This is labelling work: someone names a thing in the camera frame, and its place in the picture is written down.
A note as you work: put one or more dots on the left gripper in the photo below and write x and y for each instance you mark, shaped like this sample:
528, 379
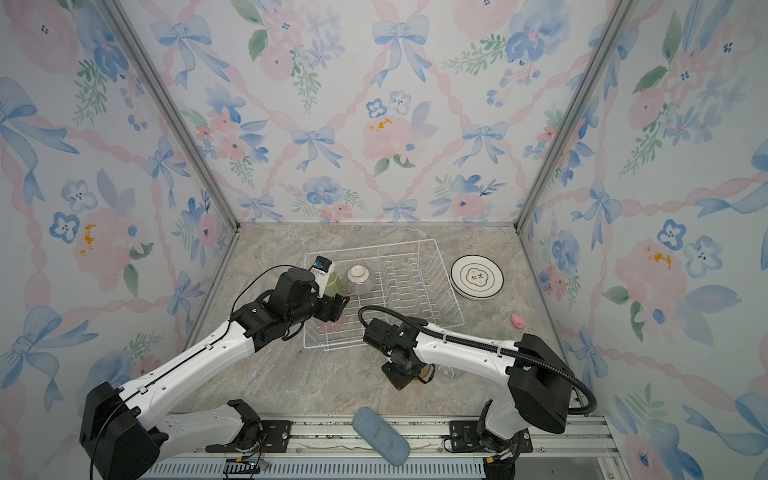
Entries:
332, 307

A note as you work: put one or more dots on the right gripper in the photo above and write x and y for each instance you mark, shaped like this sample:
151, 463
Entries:
395, 381

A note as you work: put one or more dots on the yellow plastic cup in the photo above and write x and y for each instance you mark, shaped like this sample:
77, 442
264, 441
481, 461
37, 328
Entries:
426, 375

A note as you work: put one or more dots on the clear glass cup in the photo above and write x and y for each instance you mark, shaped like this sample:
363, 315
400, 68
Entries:
449, 372

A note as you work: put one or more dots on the plain white plate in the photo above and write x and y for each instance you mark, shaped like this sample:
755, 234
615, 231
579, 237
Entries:
476, 277

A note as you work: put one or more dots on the pink plastic cup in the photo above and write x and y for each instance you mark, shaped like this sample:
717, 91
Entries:
329, 328

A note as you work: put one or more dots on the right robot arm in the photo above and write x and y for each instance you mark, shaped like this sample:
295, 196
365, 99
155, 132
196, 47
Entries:
538, 393

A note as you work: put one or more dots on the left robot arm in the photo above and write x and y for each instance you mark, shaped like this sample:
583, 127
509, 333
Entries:
127, 429

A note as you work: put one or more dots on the green plastic cup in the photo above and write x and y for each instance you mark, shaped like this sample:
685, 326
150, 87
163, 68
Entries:
334, 286

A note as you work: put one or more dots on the striped ceramic bowl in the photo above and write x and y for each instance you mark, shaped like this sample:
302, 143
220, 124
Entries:
360, 281

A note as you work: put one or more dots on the pink pig toy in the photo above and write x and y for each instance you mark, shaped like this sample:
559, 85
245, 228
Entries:
518, 321

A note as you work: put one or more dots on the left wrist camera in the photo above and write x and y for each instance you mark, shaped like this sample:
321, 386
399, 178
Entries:
322, 268

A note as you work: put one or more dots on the white wire dish rack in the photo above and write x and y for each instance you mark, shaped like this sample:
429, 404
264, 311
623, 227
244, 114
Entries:
410, 278

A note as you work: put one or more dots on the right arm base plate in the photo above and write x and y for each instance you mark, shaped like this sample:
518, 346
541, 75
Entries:
466, 436

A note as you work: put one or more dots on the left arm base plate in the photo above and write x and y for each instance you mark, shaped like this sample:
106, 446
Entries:
264, 437

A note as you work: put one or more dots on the aluminium front rail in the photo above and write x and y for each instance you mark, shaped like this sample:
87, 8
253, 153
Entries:
319, 447

